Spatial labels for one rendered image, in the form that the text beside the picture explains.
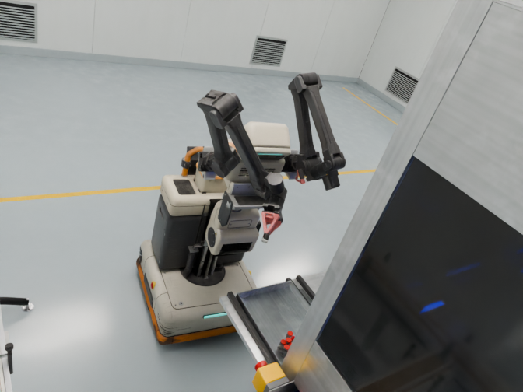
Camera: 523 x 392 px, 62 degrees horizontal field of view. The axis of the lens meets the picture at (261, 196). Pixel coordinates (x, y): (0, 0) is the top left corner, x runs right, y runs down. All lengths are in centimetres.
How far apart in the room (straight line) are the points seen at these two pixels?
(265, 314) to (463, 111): 112
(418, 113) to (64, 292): 236
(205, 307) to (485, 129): 192
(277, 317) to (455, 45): 118
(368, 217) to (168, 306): 163
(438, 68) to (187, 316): 190
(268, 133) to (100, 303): 151
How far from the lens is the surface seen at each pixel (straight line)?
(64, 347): 262
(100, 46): 622
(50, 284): 291
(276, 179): 157
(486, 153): 84
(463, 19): 89
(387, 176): 96
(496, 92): 84
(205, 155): 188
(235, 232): 216
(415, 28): 806
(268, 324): 168
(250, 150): 155
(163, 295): 249
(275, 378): 136
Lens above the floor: 211
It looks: 32 degrees down
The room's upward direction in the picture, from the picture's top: 18 degrees clockwise
